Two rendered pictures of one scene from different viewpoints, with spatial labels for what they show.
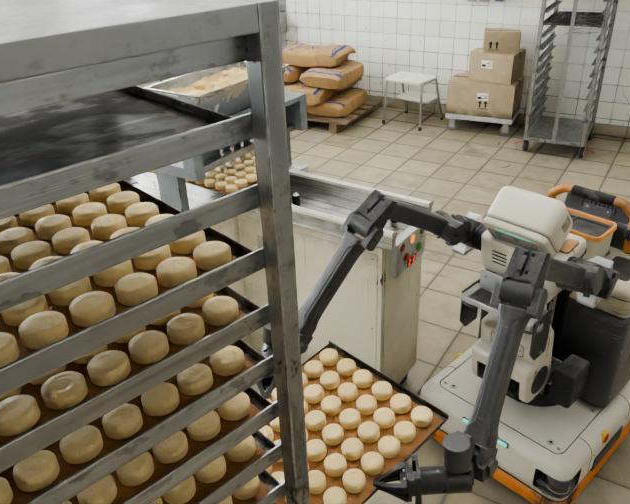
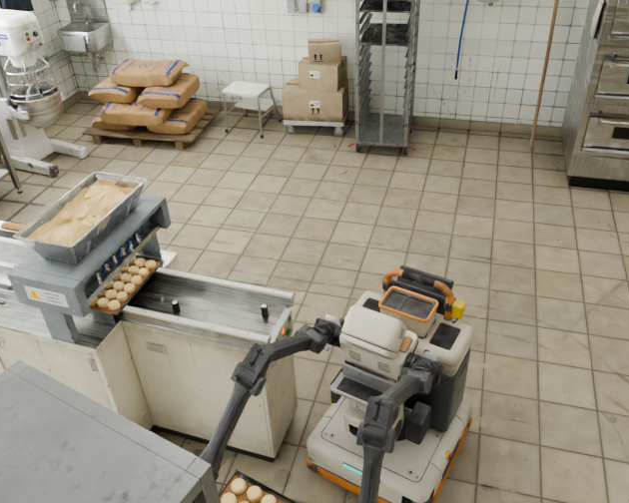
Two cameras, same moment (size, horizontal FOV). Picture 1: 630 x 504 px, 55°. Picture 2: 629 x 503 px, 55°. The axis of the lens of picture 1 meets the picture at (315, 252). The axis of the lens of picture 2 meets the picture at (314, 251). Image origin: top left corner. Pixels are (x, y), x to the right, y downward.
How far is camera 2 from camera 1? 77 cm
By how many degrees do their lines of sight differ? 15
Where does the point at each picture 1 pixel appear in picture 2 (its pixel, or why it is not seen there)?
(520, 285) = (375, 430)
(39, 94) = not seen: outside the picture
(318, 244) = (204, 347)
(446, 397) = (327, 447)
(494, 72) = (321, 81)
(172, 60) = not seen: outside the picture
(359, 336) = (250, 411)
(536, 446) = (400, 478)
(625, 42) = (429, 47)
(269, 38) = (208, 486)
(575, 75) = (391, 76)
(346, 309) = not seen: hidden behind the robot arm
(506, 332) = (370, 466)
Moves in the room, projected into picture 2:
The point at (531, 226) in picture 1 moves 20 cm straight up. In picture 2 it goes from (376, 342) to (377, 301)
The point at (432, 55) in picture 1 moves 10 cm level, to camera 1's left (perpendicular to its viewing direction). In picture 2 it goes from (263, 62) to (253, 63)
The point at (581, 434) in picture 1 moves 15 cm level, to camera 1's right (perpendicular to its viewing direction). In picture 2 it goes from (431, 459) to (461, 450)
